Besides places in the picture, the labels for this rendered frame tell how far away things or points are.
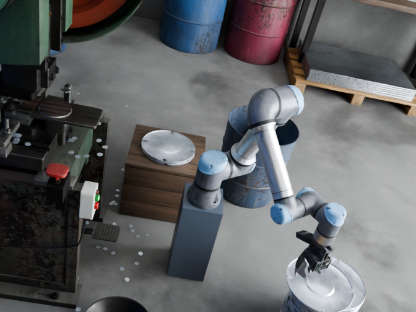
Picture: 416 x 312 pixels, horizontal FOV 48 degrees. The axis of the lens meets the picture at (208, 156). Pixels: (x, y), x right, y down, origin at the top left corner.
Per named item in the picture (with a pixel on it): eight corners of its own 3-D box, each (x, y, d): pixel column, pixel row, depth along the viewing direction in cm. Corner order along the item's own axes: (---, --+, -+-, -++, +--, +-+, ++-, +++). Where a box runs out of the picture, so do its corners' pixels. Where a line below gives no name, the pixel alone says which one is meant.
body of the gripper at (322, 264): (311, 273, 173) (322, 251, 166) (298, 256, 179) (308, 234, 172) (327, 269, 177) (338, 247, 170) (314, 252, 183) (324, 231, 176)
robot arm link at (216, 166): (189, 175, 203) (194, 150, 196) (213, 169, 211) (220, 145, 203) (203, 192, 196) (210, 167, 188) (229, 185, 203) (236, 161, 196)
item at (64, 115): (101, 135, 197) (103, 108, 189) (93, 154, 185) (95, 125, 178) (41, 124, 195) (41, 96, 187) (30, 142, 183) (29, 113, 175)
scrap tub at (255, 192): (273, 173, 313) (294, 112, 286) (278, 216, 279) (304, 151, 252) (212, 162, 310) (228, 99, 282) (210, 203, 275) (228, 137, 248)
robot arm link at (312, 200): (291, 189, 169) (312, 209, 163) (312, 182, 176) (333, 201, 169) (285, 205, 174) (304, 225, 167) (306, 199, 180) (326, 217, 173)
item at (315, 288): (285, 251, 208) (285, 249, 208) (348, 266, 208) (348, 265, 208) (286, 304, 184) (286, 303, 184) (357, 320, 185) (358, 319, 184)
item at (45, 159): (75, 111, 208) (75, 99, 205) (43, 172, 172) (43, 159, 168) (6, 98, 206) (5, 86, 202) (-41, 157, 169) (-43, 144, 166)
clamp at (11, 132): (23, 132, 179) (22, 109, 173) (5, 158, 165) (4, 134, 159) (7, 129, 178) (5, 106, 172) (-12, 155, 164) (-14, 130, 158)
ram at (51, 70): (61, 75, 182) (63, 0, 165) (49, 93, 170) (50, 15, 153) (16, 67, 180) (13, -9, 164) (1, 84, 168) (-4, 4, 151)
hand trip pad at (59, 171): (69, 182, 164) (70, 164, 160) (64, 193, 159) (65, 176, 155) (49, 178, 164) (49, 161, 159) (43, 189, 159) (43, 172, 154)
